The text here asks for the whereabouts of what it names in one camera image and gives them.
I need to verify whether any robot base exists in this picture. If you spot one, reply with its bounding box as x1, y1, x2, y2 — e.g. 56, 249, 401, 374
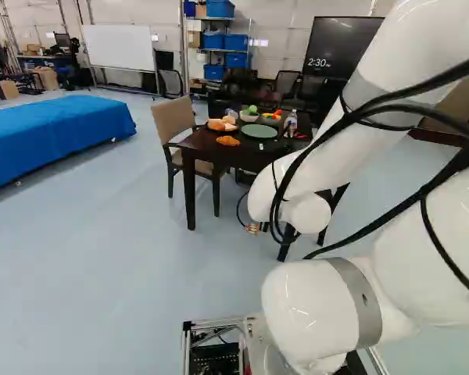
181, 314, 392, 375

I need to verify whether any empty green plate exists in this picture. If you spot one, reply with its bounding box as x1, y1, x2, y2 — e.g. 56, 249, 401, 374
240, 123, 278, 140

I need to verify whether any plate with bread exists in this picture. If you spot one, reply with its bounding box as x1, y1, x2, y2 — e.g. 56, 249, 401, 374
206, 115, 239, 133

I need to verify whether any dark wooden table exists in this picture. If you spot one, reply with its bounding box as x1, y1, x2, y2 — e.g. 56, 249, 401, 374
179, 109, 349, 263

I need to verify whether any bowl with green fruit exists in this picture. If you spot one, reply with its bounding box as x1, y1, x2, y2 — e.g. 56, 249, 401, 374
239, 105, 261, 122

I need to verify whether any bowl with colourful toys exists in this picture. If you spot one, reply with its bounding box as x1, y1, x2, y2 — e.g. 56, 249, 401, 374
260, 110, 285, 126

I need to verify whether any large black screen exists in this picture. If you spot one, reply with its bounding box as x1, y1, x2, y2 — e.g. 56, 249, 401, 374
301, 16, 385, 81

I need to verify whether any whiteboard on stand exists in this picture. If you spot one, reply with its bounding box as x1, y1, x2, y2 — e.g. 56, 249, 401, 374
81, 24, 160, 95

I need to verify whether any blue covered bed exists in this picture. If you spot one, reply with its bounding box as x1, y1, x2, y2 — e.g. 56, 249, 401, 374
0, 95, 138, 195

